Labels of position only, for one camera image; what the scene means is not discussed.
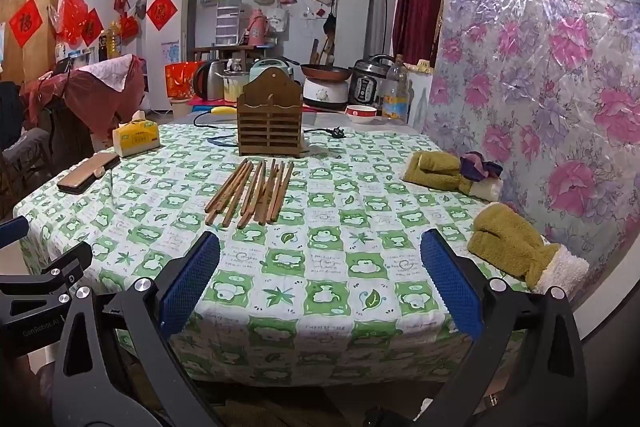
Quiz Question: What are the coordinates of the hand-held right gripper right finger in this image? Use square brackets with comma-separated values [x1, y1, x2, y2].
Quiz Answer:
[415, 229, 589, 427]

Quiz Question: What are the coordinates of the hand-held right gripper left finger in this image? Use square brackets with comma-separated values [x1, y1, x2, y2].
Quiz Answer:
[52, 231, 221, 427]

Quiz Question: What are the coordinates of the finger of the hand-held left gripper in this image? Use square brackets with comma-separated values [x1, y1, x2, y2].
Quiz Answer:
[0, 216, 30, 250]
[0, 242, 94, 323]

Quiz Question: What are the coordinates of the bunch of wooden chopsticks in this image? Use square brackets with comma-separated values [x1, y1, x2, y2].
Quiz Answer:
[204, 158, 296, 230]

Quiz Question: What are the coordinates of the wooden chopstick holder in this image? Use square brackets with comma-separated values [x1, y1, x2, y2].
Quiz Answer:
[236, 68, 307, 158]

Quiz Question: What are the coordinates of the olive green mitten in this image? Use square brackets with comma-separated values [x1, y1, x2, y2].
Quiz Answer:
[467, 202, 591, 295]
[402, 151, 503, 201]

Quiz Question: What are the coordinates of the phone in brown case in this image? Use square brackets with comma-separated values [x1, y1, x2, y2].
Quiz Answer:
[56, 152, 121, 194]

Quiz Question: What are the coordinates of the chair with dark clothes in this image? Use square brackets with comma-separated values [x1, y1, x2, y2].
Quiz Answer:
[0, 79, 51, 208]

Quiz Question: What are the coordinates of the purple knit cloth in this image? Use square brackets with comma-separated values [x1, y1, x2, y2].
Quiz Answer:
[460, 152, 503, 181]

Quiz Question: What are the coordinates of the green checked tablecloth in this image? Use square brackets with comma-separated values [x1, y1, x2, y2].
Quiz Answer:
[12, 119, 531, 383]

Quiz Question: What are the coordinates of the yellow tissue pack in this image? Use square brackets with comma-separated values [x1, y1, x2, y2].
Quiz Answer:
[112, 119, 162, 158]

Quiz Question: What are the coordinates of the red cloth covered furniture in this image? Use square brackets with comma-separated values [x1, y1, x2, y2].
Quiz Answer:
[22, 54, 148, 142]

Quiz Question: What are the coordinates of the white floral cloth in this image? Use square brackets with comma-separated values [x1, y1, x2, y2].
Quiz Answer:
[75, 55, 135, 90]

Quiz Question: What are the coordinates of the red white bowl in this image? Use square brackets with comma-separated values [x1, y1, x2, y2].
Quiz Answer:
[346, 105, 377, 124]

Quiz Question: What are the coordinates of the clear plastic bottle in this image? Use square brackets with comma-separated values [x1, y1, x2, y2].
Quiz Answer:
[382, 54, 411, 122]

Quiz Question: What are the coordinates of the yellow pot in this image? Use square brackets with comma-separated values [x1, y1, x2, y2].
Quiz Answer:
[222, 69, 251, 102]

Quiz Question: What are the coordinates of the red gift bag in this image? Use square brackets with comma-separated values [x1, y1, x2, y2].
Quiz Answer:
[165, 61, 206, 100]

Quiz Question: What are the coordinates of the steel electric kettle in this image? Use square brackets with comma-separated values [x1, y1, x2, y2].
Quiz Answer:
[194, 59, 226, 100]

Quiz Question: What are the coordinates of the red diamond paper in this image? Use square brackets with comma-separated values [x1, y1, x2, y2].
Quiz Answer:
[80, 8, 103, 48]
[9, 0, 43, 48]
[146, 0, 178, 32]

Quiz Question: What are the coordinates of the black silver pressure cooker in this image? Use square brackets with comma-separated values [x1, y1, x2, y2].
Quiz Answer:
[348, 54, 397, 108]

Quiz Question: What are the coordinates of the yellow cooking oil bottle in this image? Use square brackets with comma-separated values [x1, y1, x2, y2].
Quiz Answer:
[106, 21, 123, 60]

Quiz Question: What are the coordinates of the floral wrapped mattress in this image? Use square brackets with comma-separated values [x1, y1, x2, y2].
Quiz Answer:
[422, 0, 640, 303]

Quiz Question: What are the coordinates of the white electric hotplate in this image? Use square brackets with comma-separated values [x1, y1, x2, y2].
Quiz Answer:
[304, 78, 351, 110]

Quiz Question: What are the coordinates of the white refrigerator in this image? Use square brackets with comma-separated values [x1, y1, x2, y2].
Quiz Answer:
[146, 0, 198, 112]

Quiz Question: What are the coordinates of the red plastic bag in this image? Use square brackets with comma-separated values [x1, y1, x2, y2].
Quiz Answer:
[59, 0, 90, 45]

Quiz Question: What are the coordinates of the mint green rice cooker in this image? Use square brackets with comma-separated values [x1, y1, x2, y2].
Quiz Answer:
[249, 58, 295, 82]

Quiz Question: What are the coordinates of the wooden side table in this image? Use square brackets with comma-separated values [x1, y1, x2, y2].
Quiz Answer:
[192, 44, 277, 64]

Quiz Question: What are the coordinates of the red frying pan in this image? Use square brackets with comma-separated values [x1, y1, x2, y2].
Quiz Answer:
[300, 63, 353, 82]

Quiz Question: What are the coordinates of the pink thermos jug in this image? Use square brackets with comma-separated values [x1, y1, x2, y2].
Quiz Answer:
[247, 8, 268, 48]

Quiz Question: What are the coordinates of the plastic drawer tower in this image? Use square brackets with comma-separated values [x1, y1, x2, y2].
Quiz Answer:
[216, 0, 242, 48]

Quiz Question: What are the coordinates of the white printed tote bag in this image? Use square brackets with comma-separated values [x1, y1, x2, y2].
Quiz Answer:
[270, 4, 290, 32]

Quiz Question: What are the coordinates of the black hanging spatula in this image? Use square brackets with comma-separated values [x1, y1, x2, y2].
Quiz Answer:
[322, 0, 342, 38]

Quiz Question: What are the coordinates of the black power cable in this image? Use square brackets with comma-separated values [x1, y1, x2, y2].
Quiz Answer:
[194, 111, 347, 140]

